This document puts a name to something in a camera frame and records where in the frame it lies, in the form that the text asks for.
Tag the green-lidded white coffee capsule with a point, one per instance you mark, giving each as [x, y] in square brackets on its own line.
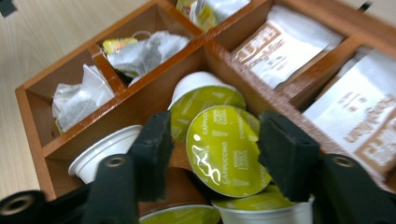
[102, 152]
[183, 215]
[202, 99]
[224, 152]
[264, 211]

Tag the white and brown sachet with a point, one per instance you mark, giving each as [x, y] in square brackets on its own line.
[280, 49]
[361, 118]

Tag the white tea bag yellow tag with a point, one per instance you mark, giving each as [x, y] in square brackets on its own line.
[211, 11]
[149, 53]

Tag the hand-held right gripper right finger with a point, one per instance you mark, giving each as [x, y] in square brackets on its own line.
[286, 155]

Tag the dark flat object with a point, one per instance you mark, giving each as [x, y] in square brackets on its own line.
[6, 6]

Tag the small black object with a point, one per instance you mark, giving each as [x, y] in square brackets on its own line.
[364, 6]

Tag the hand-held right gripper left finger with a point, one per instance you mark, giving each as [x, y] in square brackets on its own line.
[152, 155]

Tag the brown wooden organiser box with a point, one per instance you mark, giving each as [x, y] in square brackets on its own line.
[155, 90]

